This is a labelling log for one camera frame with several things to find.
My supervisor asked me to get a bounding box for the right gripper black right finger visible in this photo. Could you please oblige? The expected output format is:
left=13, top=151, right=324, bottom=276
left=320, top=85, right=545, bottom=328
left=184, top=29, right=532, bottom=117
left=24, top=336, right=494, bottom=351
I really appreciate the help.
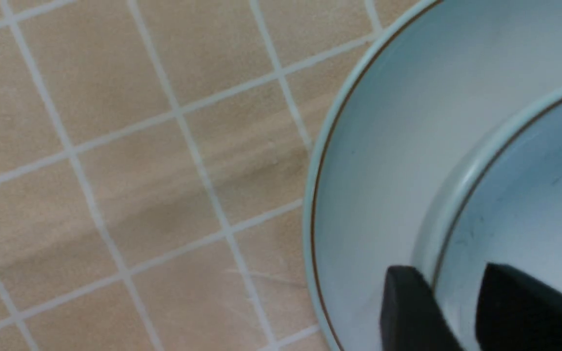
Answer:
left=475, top=263, right=562, bottom=351

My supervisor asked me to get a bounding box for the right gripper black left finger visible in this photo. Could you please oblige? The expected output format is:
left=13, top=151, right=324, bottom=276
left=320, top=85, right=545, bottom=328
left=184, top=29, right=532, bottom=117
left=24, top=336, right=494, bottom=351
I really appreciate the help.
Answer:
left=380, top=265, right=462, bottom=351

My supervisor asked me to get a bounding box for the pale blue bowl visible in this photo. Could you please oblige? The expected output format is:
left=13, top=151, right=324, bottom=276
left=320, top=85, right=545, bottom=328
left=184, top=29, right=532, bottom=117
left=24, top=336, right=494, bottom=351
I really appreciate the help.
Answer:
left=412, top=87, right=562, bottom=351

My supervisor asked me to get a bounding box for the pale blue plate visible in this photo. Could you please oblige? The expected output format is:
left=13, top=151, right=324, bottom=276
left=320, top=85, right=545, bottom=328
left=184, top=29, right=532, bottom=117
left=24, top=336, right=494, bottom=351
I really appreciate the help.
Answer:
left=303, top=0, right=562, bottom=351

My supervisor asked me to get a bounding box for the checkered beige tablecloth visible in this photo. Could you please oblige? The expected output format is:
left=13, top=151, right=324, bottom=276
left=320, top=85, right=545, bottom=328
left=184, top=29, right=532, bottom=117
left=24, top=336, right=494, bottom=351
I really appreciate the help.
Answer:
left=0, top=0, right=416, bottom=351

